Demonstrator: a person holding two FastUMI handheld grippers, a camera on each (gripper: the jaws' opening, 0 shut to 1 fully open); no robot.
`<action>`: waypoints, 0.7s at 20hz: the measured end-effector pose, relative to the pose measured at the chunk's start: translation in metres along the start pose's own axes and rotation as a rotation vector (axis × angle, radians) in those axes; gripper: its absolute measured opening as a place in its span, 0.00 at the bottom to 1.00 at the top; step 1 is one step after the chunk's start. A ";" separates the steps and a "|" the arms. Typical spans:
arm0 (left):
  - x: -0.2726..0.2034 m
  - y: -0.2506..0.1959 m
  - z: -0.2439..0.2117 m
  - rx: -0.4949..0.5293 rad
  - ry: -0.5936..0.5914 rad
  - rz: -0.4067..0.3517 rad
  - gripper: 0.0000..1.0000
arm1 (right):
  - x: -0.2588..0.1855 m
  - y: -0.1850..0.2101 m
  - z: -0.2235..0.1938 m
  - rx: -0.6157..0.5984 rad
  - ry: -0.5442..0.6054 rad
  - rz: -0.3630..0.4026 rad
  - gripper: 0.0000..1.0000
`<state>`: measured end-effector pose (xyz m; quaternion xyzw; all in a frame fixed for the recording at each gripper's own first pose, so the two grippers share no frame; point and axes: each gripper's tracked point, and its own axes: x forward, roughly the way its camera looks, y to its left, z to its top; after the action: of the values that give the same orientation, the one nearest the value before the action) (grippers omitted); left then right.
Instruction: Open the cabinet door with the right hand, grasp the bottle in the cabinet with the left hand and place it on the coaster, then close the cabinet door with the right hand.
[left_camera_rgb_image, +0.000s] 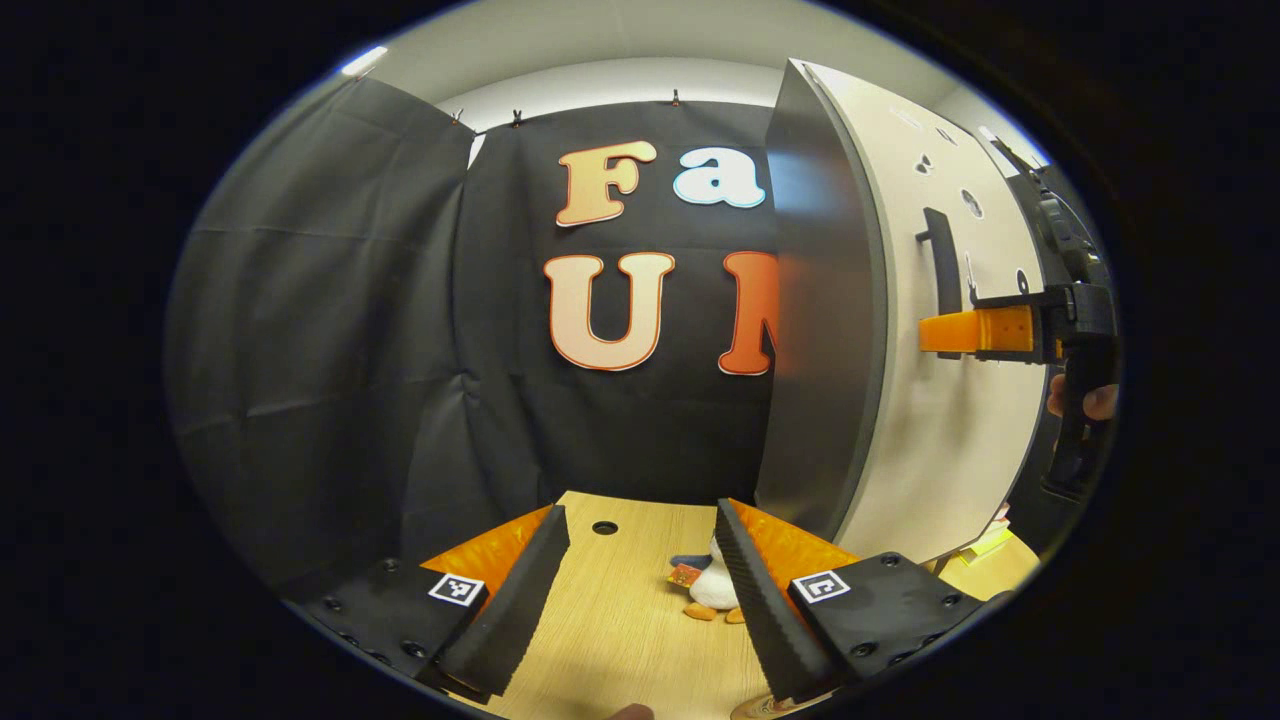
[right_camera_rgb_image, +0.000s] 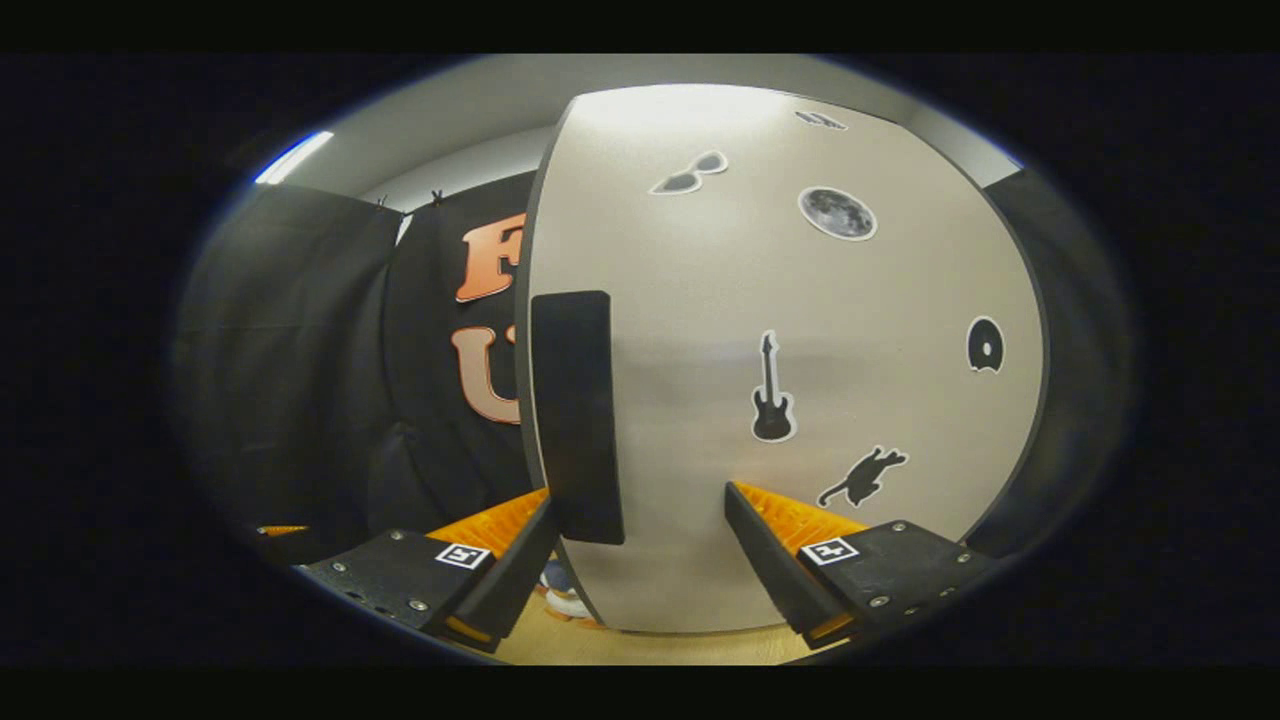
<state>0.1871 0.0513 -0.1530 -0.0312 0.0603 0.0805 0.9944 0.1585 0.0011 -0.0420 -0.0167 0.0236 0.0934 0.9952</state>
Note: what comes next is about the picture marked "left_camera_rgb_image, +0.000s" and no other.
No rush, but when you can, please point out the black cabinet door handle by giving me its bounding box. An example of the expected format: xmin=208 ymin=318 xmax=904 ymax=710
xmin=915 ymin=207 xmax=966 ymax=359

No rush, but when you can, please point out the clear plastic bottle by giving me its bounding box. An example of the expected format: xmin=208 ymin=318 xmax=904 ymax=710
xmin=730 ymin=690 xmax=836 ymax=720

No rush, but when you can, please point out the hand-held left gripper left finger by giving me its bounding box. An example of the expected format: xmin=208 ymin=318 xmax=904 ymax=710
xmin=300 ymin=503 xmax=571 ymax=701

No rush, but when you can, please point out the penguin plush toy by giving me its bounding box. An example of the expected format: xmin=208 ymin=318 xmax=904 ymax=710
xmin=668 ymin=535 xmax=746 ymax=624

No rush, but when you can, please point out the white cabinet door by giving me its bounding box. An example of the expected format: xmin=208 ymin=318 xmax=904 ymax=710
xmin=800 ymin=62 xmax=1061 ymax=566

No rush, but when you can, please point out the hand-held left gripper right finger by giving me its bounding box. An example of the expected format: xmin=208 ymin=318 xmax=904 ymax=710
xmin=714 ymin=497 xmax=1006 ymax=704

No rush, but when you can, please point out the grey cabinet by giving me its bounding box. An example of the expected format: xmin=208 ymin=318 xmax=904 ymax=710
xmin=753 ymin=58 xmax=889 ymax=541

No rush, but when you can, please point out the black backdrop cloth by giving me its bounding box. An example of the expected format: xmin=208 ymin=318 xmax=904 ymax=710
xmin=165 ymin=75 xmax=791 ymax=601

